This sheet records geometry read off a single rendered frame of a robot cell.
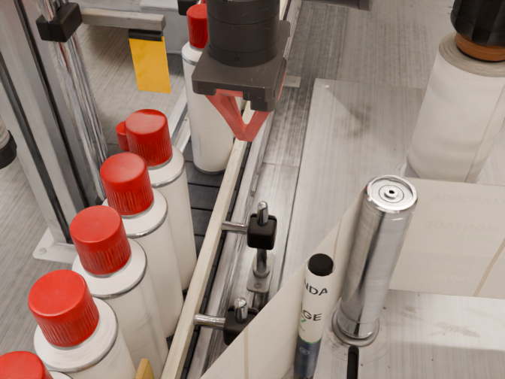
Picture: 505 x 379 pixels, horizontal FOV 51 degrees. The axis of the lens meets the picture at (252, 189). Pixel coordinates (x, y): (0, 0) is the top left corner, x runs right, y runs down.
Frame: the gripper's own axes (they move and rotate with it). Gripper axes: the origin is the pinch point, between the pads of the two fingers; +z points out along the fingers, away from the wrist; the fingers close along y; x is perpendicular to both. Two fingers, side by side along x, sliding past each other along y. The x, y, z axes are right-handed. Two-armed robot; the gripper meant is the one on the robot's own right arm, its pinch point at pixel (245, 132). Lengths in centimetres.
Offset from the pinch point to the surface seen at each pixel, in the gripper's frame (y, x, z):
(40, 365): -27.8, 5.0, -7.2
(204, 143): 7.1, 6.4, 8.6
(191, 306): -13.5, 2.5, 10.0
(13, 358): -27.7, 6.5, -7.2
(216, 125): 7.5, 5.0, 6.1
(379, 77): 40.1, -14.9, 19.3
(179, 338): -16.8, 2.7, 9.9
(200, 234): -2.4, 4.9, 13.6
